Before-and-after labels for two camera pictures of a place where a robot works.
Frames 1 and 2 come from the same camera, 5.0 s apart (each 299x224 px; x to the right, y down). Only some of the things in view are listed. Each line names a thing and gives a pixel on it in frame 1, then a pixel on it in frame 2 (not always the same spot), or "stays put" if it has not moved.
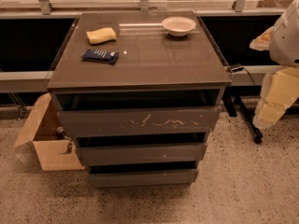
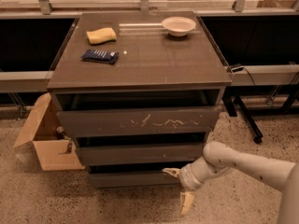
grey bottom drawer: (142, 177) stays put
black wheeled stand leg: (229, 103) stays put
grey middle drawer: (141, 153) stays put
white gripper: (286, 41) to (187, 177)
